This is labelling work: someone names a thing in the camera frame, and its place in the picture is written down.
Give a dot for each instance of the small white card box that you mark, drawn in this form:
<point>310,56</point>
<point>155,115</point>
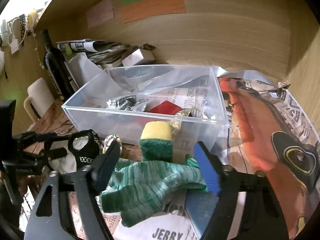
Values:
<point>138,57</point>

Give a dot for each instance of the rolled newspaper stack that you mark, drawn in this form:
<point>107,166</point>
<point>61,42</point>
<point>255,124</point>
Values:
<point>102,53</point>

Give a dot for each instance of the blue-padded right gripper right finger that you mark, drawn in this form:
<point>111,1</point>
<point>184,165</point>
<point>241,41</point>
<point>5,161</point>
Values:
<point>209,166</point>

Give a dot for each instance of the colourful patterned cloth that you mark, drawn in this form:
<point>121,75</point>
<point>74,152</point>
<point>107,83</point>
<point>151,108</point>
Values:
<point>109,140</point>

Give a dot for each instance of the cream plastic jug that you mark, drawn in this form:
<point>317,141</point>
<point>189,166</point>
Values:
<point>39,99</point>

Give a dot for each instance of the dark wine bottle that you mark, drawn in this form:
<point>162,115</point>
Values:
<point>55,63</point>

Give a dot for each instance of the orange paper note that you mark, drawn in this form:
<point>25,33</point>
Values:
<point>148,8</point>

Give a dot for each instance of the clear plastic storage box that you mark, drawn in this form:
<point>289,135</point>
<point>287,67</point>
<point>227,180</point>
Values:
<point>131,91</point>

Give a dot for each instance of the pink paper note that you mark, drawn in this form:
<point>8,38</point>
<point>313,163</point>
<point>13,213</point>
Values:
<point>100,13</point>

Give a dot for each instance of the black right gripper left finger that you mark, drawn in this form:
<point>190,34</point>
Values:
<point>103,167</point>

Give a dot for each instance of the green and yellow sock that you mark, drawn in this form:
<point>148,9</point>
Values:
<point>137,190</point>

